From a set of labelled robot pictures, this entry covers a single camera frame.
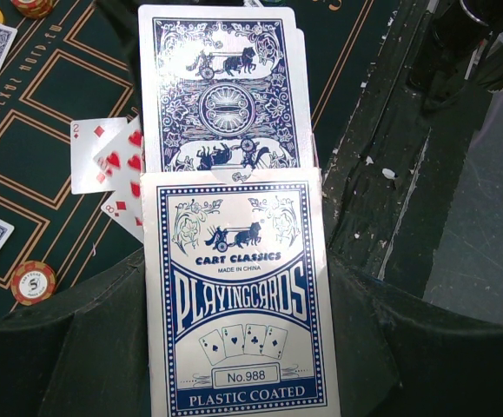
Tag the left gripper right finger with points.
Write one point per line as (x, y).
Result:
(400, 356)

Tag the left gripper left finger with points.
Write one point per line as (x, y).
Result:
(82, 352)

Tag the orange chips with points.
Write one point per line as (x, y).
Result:
(34, 9)
(32, 282)

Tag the eight of diamonds card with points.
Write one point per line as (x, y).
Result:
(117, 208)

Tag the blue playing card box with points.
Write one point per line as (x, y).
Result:
(238, 303)

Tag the five of hearts card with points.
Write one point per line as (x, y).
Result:
(122, 163)

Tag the two of diamonds card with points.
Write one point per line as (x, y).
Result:
(87, 138)

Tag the blue backed card deck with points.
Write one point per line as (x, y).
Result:
(223, 88)

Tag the green poker table mat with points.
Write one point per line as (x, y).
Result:
(72, 65)

